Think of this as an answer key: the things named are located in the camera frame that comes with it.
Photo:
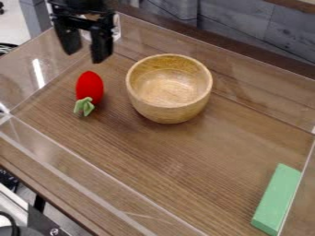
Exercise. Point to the red felt strawberry green leaves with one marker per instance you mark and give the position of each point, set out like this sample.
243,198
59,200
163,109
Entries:
88,91

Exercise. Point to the green rectangular foam block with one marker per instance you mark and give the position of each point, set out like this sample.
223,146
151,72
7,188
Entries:
275,200

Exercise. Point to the light wooden bowl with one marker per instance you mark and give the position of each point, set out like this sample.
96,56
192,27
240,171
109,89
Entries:
168,86

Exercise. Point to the black metal bracket with bolt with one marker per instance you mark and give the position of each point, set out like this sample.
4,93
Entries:
40,223

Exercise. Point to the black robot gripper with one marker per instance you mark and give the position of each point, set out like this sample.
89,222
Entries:
81,14

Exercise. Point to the clear acrylic enclosure wall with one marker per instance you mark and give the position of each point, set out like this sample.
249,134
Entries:
128,177

